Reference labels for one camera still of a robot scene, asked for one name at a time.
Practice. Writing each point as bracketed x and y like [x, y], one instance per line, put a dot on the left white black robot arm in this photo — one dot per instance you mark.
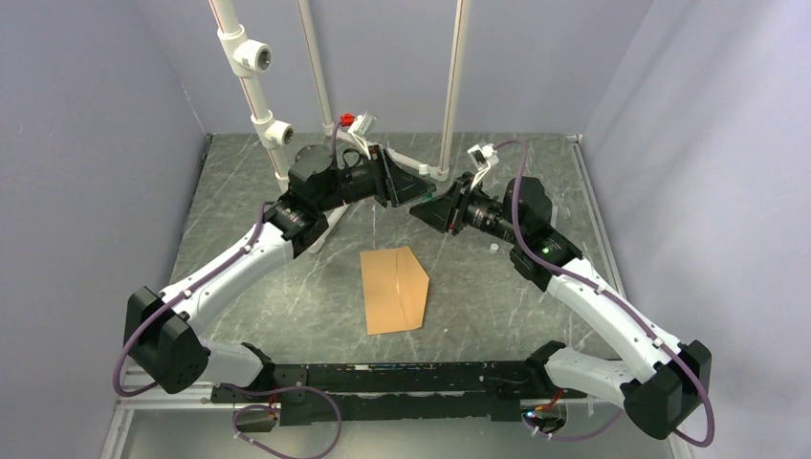
[162, 330]

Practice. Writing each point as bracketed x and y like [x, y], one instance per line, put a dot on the green white glue stick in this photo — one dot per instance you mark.
[429, 174]

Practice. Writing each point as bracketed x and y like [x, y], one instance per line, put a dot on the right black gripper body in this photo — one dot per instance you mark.
[478, 211]

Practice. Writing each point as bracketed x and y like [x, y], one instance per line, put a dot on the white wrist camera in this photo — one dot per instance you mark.
[484, 158]
[354, 129]

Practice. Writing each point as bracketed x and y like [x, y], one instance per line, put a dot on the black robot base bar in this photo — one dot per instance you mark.
[305, 393]

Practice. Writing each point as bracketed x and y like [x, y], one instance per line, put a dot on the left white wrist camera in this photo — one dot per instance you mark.
[354, 129]

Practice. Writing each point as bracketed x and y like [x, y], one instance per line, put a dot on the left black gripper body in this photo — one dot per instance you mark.
[368, 180]

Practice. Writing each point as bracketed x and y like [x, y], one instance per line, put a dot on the aluminium rail frame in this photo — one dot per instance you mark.
[312, 311]

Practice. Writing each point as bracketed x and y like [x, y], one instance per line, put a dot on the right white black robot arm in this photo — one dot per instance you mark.
[657, 380]

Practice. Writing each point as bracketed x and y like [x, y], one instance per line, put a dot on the brown paper envelope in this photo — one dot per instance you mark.
[395, 288]

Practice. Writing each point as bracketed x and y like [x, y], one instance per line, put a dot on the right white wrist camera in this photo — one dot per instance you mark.
[484, 158]

